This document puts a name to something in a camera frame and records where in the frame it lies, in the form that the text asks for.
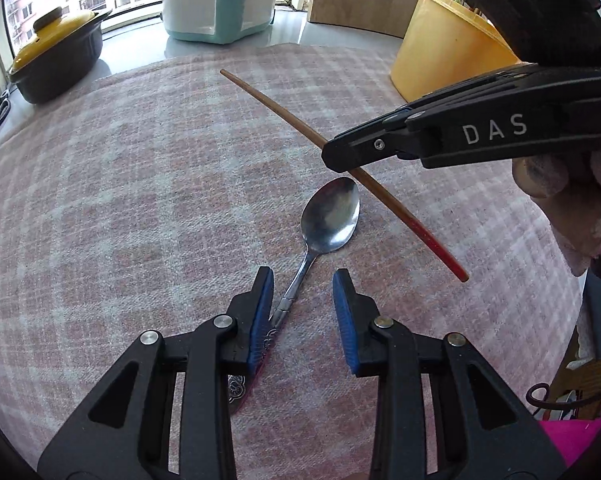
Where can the gloved right hand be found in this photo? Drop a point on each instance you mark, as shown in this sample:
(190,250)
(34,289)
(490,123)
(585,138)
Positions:
(567,189)

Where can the black pot with yellow lid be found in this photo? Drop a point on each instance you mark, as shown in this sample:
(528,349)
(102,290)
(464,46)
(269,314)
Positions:
(63,50)

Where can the pink plaid cloth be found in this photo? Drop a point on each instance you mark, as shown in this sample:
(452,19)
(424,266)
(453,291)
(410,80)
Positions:
(150,198)

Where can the metal spoon patterned handle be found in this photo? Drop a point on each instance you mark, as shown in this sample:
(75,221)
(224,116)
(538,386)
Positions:
(328,221)

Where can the yellow plastic container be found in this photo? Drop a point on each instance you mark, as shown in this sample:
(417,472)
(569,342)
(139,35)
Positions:
(446,43)

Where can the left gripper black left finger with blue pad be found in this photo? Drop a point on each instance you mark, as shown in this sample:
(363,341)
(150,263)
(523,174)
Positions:
(161,411)

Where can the long crossing red chopstick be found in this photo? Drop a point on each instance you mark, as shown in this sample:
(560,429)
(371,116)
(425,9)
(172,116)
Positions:
(399,210)

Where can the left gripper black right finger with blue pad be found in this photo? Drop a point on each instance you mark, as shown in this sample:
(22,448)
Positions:
(443,412)

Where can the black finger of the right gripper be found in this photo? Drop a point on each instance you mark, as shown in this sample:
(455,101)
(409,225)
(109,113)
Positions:
(520,111)

